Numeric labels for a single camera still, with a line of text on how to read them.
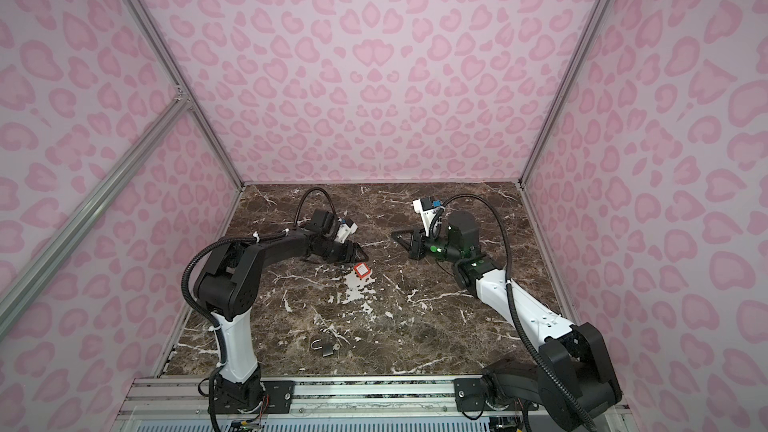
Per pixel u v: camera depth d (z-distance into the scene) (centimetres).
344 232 93
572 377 40
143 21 77
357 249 90
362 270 94
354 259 88
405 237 75
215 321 55
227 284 53
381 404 73
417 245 68
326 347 81
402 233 75
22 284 52
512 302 49
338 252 87
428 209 69
